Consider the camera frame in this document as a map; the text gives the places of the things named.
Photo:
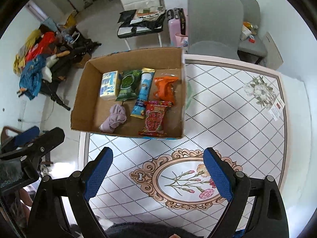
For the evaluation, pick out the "pile of colourful clothes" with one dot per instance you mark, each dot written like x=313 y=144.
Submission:
x=33 y=67

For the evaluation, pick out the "grey upholstered chair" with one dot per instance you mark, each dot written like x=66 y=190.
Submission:
x=213 y=19
x=252 y=47

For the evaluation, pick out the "white blue tissue packet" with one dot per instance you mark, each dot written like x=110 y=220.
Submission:
x=109 y=85

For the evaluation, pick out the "black metal rack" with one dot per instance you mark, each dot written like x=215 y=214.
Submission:
x=74 y=49

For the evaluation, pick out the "small red box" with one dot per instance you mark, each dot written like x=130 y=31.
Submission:
x=251 y=38

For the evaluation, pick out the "white box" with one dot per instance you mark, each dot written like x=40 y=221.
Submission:
x=245 y=32

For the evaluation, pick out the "red snack packet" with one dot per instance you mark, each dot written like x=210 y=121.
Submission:
x=154 y=119

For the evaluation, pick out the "black bag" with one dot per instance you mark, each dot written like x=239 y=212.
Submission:
x=138 y=26

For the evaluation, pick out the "green snack packet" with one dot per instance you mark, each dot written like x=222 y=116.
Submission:
x=127 y=84

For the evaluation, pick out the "purple sock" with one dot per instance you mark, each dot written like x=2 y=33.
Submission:
x=115 y=117

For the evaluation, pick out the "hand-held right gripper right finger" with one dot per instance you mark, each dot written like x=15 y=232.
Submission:
x=218 y=177

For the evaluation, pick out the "pink gift bag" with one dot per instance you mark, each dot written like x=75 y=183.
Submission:
x=182 y=42

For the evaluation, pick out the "pink suitcase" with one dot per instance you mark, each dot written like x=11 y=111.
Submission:
x=174 y=22

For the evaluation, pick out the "stack of papers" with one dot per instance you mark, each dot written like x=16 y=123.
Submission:
x=148 y=11

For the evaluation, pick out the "orange snack packet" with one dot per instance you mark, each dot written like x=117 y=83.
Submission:
x=163 y=88

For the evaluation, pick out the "white flowery packet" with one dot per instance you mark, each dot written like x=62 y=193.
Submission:
x=275 y=111

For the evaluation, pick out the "long blue packet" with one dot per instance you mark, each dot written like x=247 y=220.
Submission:
x=144 y=89

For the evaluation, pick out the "brown cardboard box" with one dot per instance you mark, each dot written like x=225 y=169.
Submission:
x=177 y=119

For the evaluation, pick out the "dark wooden chair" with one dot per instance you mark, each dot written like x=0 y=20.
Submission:
x=7 y=132

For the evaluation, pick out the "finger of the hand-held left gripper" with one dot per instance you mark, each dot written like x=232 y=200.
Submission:
x=42 y=145
x=23 y=135

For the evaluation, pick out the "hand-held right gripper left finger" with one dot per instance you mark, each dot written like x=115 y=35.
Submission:
x=97 y=177

